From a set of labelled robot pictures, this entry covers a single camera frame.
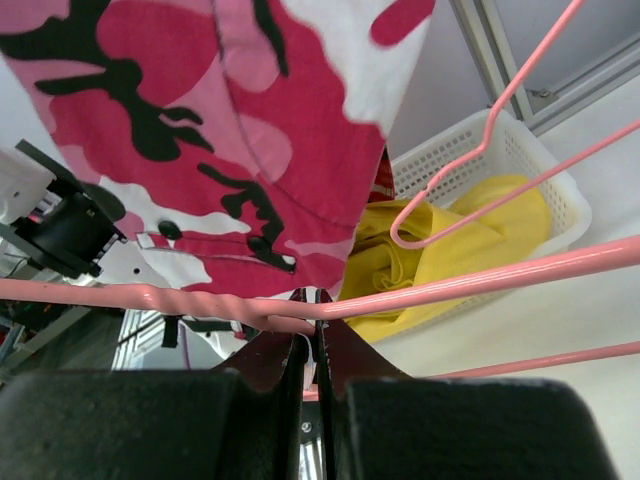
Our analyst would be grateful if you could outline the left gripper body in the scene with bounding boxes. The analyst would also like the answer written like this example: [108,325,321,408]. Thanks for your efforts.
[1,140,126,278]

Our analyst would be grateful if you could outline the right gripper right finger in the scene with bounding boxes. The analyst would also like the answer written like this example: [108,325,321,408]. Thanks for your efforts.
[316,320,618,479]

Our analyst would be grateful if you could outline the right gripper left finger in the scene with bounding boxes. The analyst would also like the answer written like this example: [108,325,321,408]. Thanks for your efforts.
[0,288,314,480]

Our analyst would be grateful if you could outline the pink patterned trousers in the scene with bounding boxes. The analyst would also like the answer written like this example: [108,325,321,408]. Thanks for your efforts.
[0,0,436,351]

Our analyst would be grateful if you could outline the yellow trousers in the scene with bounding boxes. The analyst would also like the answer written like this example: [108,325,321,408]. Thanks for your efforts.
[339,173,552,344]

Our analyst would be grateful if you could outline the pink wire hanger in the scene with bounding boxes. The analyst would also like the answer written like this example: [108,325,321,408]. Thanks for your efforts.
[390,0,639,250]

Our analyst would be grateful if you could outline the white plastic basket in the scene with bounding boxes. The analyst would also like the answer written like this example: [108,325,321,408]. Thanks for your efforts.
[369,108,594,346]

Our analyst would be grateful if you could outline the left aluminium frame post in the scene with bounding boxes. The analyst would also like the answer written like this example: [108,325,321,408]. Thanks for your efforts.
[451,0,639,134]

